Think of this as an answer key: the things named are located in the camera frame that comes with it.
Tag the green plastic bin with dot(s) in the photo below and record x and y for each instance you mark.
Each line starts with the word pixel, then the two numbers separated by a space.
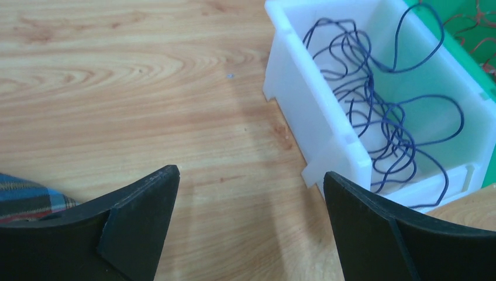
pixel 468 30

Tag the white plastic bin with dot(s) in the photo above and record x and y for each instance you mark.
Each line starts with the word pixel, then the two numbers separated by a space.
pixel 362 88

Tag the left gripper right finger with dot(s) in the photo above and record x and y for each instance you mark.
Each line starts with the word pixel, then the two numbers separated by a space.
pixel 378 239

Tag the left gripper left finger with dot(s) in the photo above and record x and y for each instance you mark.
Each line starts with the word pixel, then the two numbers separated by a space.
pixel 117 236

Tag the plaid flannel shirt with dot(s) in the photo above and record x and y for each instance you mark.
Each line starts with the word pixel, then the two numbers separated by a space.
pixel 24 200

